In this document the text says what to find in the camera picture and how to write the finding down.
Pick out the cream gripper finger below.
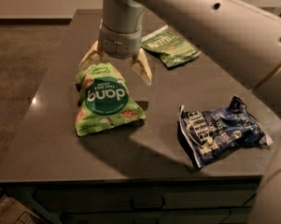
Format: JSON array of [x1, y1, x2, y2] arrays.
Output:
[[78, 40, 105, 68], [131, 48, 152, 86]]

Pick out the green Dang rice chip bag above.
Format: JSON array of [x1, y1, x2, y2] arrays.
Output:
[[76, 63, 146, 136]]

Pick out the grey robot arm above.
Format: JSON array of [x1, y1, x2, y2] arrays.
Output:
[[83, 0, 281, 224]]

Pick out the green Kettle chip bag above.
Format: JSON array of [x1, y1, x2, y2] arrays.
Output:
[[141, 25, 200, 68]]

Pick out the blue Kettle chip bag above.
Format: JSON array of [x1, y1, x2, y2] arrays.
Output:
[[177, 95, 273, 169]]

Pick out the grey cabinet drawer front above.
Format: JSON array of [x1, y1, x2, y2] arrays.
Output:
[[33, 184, 260, 214]]

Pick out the black wire rack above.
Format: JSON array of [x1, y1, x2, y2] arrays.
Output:
[[13, 212, 48, 224]]

